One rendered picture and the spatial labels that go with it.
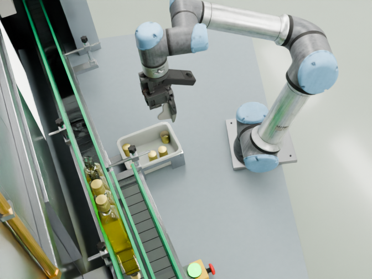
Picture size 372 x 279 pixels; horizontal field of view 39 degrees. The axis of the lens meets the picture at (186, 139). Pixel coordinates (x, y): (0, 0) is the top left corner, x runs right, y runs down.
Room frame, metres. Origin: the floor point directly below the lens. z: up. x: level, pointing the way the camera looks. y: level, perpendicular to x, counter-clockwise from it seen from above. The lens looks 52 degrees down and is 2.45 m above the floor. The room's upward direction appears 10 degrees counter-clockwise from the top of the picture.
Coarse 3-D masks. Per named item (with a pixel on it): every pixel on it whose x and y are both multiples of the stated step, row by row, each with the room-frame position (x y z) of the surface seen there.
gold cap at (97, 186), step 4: (96, 180) 0.90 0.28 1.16; (100, 180) 0.90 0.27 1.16; (92, 184) 0.89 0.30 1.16; (96, 184) 0.89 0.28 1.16; (100, 184) 0.89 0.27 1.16; (92, 188) 0.88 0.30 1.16; (96, 188) 0.88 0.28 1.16; (100, 188) 0.88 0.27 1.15; (104, 188) 0.89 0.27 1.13; (96, 192) 0.88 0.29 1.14; (100, 192) 0.88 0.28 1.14; (104, 192) 0.88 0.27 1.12
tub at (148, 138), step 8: (144, 128) 1.34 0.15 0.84; (152, 128) 1.34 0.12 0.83; (160, 128) 1.34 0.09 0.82; (168, 128) 1.32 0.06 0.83; (128, 136) 1.31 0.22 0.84; (136, 136) 1.32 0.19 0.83; (144, 136) 1.32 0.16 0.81; (152, 136) 1.33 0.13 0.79; (160, 136) 1.34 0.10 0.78; (120, 144) 1.29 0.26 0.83; (136, 144) 1.31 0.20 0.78; (144, 144) 1.31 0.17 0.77; (152, 144) 1.31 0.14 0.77; (160, 144) 1.30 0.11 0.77; (168, 144) 1.29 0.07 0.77; (176, 144) 1.24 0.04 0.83; (120, 152) 1.24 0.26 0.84; (168, 152) 1.25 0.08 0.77; (176, 152) 1.20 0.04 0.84; (144, 160) 1.24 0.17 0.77; (160, 160) 1.17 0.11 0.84; (128, 168) 1.16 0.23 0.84
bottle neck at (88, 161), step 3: (87, 156) 1.02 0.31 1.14; (90, 156) 1.01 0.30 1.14; (84, 159) 1.01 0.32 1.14; (87, 159) 1.01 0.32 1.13; (90, 159) 1.01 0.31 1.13; (84, 162) 0.99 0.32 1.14; (87, 162) 0.99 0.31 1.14; (90, 162) 0.99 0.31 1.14; (93, 162) 1.00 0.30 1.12; (87, 165) 0.99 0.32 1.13; (90, 165) 0.99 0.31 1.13; (93, 165) 1.00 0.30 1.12; (87, 168) 0.99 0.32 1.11; (90, 168) 0.99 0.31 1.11; (93, 168) 0.99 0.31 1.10
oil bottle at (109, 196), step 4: (108, 192) 0.91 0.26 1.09; (96, 196) 0.90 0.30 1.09; (108, 196) 0.89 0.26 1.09; (108, 200) 0.88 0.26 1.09; (112, 200) 0.88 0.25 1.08; (96, 204) 0.87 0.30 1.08; (112, 204) 0.87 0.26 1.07; (116, 208) 0.88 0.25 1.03; (120, 216) 0.88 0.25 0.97; (124, 228) 0.87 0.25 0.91
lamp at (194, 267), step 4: (192, 264) 0.73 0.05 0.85; (196, 264) 0.73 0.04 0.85; (188, 268) 0.72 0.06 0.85; (192, 268) 0.72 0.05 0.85; (196, 268) 0.71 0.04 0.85; (200, 268) 0.71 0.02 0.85; (188, 272) 0.71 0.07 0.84; (192, 272) 0.70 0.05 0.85; (196, 272) 0.70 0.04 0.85; (200, 272) 0.70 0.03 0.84; (192, 276) 0.70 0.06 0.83; (196, 276) 0.69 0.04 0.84
